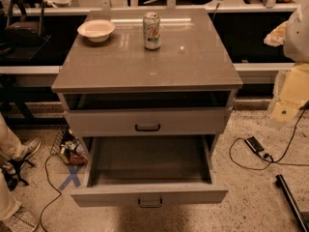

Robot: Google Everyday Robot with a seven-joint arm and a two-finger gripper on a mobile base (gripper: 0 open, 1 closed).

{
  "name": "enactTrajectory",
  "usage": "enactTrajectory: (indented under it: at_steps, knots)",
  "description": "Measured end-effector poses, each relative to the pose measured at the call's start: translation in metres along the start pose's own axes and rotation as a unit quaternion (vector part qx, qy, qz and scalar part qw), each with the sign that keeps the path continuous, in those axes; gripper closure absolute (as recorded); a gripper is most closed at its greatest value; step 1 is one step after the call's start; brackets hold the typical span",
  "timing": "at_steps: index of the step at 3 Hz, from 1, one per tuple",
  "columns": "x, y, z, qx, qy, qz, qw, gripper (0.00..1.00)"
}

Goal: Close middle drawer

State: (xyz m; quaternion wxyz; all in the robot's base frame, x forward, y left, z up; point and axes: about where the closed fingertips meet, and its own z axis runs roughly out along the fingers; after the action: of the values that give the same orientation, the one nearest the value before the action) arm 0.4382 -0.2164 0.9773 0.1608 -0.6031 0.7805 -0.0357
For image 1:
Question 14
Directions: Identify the grey drawer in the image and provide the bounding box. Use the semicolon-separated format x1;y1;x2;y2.
71;135;228;208
65;108;232;136

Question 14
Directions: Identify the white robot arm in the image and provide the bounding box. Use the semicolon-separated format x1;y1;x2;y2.
264;0;309;124

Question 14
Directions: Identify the grey drawer cabinet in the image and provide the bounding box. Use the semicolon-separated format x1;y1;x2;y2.
52;9;242;148

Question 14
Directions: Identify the green white soda can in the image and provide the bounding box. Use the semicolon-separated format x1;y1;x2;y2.
143;12;160;50

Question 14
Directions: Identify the white bowl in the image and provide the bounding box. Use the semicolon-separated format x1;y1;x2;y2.
77;19;115;43

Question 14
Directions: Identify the blue tape cross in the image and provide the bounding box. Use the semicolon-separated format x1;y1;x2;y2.
59;165;82;190

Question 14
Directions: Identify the black power adapter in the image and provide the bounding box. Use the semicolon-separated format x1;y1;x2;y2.
244;136;264;154

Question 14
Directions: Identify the black bar on floor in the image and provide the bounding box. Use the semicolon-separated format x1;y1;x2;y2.
276;174;309;232

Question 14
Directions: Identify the person leg with shoe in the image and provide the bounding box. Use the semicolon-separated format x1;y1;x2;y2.
0;113;42;161

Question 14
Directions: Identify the black chair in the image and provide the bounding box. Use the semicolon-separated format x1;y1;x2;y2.
0;0;46;62

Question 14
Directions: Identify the person foot grey sneaker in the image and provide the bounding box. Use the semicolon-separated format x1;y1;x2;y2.
0;167;40;232

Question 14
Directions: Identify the wire basket with items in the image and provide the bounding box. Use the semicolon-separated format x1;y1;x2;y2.
50;128;88;166

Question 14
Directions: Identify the black cable left floor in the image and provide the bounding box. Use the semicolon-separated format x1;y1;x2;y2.
39;153;63;232

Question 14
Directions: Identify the black cable floor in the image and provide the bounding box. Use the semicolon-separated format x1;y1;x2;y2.
39;153;63;232
228;101;309;172

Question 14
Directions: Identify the black cable right floor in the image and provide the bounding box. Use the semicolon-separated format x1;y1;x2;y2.
228;101;309;172

